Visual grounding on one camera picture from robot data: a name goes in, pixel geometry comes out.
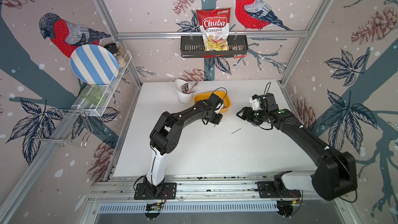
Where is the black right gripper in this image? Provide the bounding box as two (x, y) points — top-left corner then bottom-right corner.
(235, 106), (267, 123)

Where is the yellow plastic storage box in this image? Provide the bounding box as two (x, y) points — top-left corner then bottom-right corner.
(194, 90), (231, 113)

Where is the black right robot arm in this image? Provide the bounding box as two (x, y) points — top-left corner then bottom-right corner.
(236, 93), (358, 201)

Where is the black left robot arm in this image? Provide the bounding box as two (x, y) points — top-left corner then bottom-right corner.
(143, 93), (224, 195)

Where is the white utensil holder cup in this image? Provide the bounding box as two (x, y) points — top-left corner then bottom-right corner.
(175, 79), (199, 104)

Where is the red cassava chips bag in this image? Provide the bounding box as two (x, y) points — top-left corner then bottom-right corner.
(197, 8), (231, 51)

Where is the light spice jar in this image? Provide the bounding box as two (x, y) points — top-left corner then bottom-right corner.
(117, 43), (130, 64)

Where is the dark lid spice jar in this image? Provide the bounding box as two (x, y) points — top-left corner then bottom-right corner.
(104, 43), (123, 65)

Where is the green glass cup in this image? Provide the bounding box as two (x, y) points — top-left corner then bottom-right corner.
(80, 85), (106, 106)

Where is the blue white striped plate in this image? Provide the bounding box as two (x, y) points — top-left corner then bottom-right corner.
(70, 44), (119, 86)

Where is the black wire wall basket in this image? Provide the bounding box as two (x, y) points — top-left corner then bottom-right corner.
(180, 35), (248, 58)

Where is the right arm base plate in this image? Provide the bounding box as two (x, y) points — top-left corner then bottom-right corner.
(256, 171), (302, 199)

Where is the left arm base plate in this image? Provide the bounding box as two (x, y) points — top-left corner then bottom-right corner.
(134, 176), (177, 200)

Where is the clear wire wall shelf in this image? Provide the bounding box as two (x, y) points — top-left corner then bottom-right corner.
(61, 45), (132, 117)

